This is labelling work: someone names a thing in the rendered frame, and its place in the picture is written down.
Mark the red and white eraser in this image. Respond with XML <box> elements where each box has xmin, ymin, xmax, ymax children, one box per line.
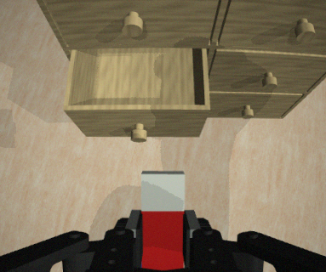
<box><xmin>141</xmin><ymin>171</ymin><xmax>185</xmax><ymax>270</ymax></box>

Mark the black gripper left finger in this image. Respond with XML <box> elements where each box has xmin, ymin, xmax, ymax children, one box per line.
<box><xmin>0</xmin><ymin>210</ymin><xmax>143</xmax><ymax>272</ymax></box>

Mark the light wooden chest of drawers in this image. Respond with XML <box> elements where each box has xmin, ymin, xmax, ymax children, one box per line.
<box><xmin>37</xmin><ymin>0</ymin><xmax>326</xmax><ymax>119</ymax></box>

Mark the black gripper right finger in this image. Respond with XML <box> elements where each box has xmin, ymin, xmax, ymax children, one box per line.
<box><xmin>182</xmin><ymin>210</ymin><xmax>326</xmax><ymax>272</ymax></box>

